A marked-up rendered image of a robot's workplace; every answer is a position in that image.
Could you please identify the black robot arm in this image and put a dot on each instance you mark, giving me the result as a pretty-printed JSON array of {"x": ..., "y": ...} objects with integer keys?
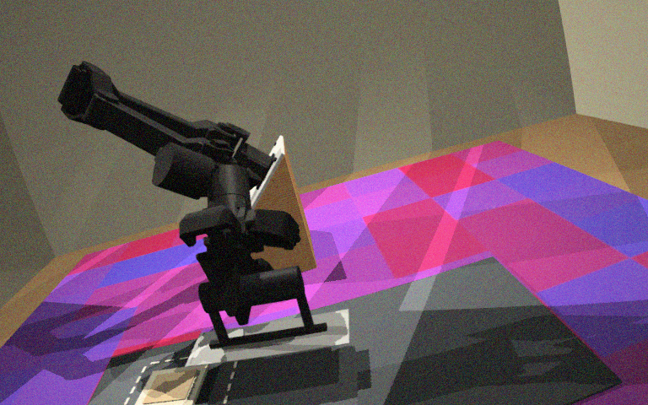
[{"x": 193, "y": 158}]

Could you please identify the cream square tile with dark blue centre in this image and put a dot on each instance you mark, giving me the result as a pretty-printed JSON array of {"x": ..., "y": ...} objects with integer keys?
[{"x": 177, "y": 386}]

